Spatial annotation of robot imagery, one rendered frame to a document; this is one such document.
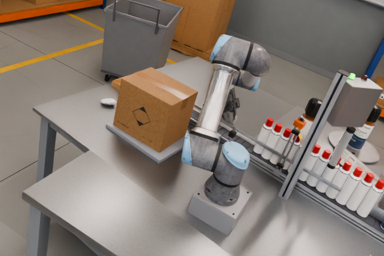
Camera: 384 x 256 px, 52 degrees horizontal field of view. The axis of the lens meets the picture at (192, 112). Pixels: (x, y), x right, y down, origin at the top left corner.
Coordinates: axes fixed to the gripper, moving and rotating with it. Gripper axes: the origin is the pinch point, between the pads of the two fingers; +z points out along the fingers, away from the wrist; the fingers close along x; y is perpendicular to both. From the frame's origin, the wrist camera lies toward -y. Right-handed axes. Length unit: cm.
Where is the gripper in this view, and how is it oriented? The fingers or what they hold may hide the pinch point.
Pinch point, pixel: (230, 126)
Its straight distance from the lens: 213.1
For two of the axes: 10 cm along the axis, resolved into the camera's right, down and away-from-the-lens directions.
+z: 1.8, 9.6, 2.2
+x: -8.1, 0.1, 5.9
